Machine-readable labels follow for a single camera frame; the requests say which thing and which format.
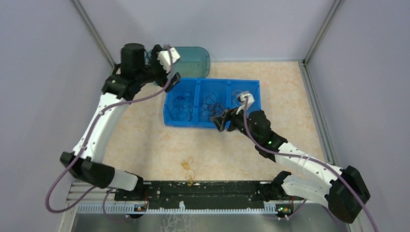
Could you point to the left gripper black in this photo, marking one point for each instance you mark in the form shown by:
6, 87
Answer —
162, 81

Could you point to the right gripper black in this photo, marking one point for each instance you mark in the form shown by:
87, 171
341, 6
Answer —
228, 114

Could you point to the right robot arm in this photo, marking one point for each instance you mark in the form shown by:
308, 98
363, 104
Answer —
272, 146

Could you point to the blue three-compartment bin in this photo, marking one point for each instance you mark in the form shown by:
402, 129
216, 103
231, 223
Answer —
194, 101

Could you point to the teal transparent plastic tub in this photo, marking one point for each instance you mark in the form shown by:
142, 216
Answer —
194, 62

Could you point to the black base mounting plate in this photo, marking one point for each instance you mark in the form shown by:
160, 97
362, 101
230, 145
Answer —
206, 202

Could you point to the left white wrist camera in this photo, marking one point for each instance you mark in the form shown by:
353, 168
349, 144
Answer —
167, 58

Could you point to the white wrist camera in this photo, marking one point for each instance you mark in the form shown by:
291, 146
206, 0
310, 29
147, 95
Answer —
167, 58
246, 99

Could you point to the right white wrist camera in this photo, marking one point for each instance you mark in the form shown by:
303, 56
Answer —
246, 99

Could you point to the aluminium frame rail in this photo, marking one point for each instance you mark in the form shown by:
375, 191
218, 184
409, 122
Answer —
250, 190

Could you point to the white cable duct strip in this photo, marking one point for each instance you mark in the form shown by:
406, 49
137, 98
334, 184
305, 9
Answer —
131, 208

